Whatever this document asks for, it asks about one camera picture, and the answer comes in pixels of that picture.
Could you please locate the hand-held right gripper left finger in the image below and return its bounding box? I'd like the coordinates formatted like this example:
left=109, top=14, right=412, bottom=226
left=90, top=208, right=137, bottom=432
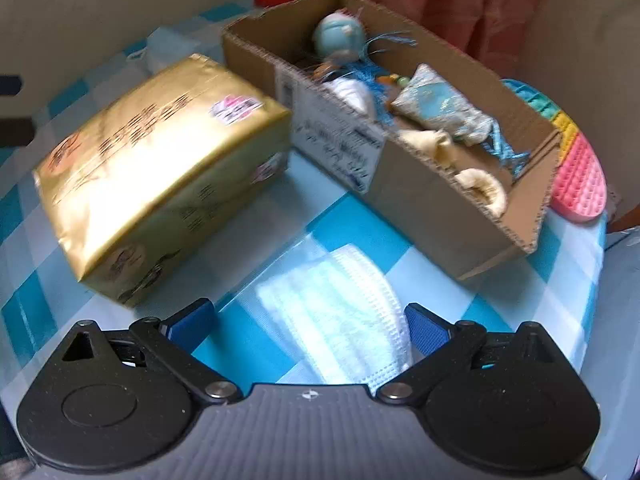
left=60, top=298, right=244, bottom=406

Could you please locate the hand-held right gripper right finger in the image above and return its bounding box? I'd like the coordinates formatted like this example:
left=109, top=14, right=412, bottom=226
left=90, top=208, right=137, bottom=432
left=375, top=302, right=559, bottom=404

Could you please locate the blue face mask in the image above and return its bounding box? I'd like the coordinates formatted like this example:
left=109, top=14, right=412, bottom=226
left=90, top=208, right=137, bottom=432
left=127, top=27, right=199, bottom=75
left=255, top=244, right=415, bottom=386

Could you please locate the cardboard box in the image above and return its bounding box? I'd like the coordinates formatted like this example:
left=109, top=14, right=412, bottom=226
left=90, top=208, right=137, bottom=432
left=221, top=0, right=564, bottom=281

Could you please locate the cream scrunchie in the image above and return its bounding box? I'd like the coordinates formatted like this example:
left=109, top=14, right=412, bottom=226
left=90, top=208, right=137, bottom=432
left=399, top=127, right=509, bottom=219

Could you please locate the embroidered sachet with blue tassel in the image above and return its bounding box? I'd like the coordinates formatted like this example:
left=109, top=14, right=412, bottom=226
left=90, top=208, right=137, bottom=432
left=345, top=30, right=532, bottom=178

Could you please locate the brown hair tie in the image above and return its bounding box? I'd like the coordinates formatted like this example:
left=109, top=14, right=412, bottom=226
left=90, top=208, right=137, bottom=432
left=299, top=52, right=332, bottom=74

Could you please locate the blue checked tablecloth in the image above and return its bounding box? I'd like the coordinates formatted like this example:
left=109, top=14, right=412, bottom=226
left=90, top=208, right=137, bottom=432
left=0, top=0, right=609, bottom=461

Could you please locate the gold tissue pack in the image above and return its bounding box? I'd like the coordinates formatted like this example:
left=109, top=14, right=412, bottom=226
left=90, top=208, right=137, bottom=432
left=32, top=53, right=294, bottom=309

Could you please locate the colourful silicone bubble mat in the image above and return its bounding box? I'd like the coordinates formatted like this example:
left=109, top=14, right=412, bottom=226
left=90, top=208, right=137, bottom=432
left=500, top=79, right=607, bottom=222

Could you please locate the round blue plush toy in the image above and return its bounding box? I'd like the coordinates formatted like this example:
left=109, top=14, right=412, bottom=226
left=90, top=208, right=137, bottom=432
left=312, top=10, right=372, bottom=59

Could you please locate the pink curtain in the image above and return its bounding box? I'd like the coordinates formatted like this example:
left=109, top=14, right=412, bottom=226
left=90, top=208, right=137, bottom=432
left=349, top=0, right=551, bottom=57

